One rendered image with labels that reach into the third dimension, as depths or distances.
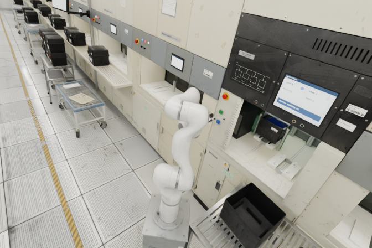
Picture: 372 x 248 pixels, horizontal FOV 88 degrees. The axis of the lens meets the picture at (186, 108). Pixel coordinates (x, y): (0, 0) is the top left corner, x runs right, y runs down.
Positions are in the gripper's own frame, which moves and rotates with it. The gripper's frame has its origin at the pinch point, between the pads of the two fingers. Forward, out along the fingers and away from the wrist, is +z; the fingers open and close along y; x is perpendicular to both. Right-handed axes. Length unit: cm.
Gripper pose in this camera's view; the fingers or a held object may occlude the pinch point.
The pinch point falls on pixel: (211, 115)
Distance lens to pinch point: 156.8
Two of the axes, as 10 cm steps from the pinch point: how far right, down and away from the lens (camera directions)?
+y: 6.4, 4.7, -6.1
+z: 7.5, -2.3, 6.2
